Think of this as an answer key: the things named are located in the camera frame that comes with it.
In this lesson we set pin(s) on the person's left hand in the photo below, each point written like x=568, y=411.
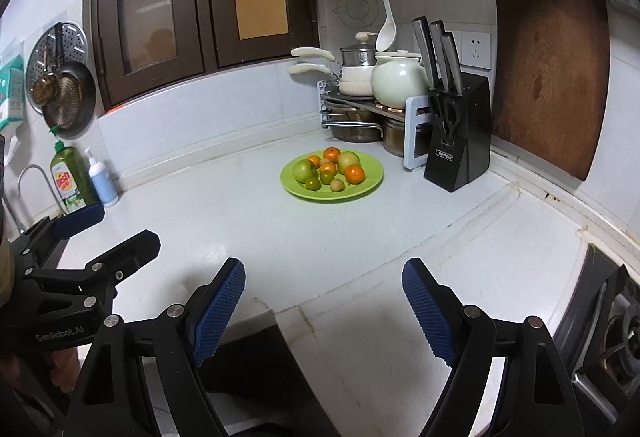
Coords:
x=62, y=364

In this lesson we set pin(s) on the small brass pan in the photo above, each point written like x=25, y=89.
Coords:
x=44, y=89

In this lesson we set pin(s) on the white wall socket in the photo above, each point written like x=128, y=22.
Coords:
x=475, y=48

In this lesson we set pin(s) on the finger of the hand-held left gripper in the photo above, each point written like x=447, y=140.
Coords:
x=125, y=249
x=80, y=219

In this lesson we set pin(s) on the perforated metal steamer tray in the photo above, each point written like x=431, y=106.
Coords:
x=50, y=42

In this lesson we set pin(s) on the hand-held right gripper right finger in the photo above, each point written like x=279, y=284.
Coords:
x=430, y=312

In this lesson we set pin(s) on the gas stove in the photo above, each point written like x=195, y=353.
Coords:
x=605, y=342

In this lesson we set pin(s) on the brown wooden cutting board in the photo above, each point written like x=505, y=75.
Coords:
x=550, y=72

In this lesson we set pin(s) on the white saucepan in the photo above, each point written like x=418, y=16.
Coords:
x=355, y=87

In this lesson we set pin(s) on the grey and white pot rack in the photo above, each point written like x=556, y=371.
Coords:
x=412, y=137

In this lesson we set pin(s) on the small green citrus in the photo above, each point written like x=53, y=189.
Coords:
x=327, y=178
x=313, y=183

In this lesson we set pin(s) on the steel stockpot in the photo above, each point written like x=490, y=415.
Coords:
x=395, y=139

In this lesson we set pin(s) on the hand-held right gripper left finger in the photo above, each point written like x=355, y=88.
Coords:
x=220, y=312

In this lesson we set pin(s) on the white ceramic pot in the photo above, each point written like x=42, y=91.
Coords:
x=397, y=79

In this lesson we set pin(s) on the black kitchen scissors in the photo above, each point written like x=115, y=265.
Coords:
x=447, y=114

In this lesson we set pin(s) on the green apple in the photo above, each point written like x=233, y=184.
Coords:
x=302, y=171

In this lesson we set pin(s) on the green plate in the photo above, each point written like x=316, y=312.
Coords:
x=371, y=184

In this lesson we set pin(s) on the black knife block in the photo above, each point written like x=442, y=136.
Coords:
x=460, y=152

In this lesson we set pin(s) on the green and white box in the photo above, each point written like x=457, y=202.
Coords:
x=10, y=92

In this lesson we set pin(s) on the green dish soap bottle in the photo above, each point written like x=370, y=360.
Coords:
x=67, y=182

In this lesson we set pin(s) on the white ladle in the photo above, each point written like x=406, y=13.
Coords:
x=385, y=39

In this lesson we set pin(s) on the small brown kiwi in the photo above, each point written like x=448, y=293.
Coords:
x=337, y=185

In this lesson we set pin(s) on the wooden bead trivet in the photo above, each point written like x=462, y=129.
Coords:
x=392, y=108

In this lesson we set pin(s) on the black frying pan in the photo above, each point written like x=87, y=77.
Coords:
x=72, y=104

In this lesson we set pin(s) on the white and blue pump bottle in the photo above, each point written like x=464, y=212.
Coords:
x=102, y=182

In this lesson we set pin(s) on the orange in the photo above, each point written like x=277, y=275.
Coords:
x=327, y=168
x=331, y=153
x=355, y=174
x=313, y=161

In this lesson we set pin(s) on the steel pan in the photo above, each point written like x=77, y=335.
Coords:
x=357, y=129

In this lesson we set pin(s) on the steel faucet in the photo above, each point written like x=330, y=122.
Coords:
x=35, y=172

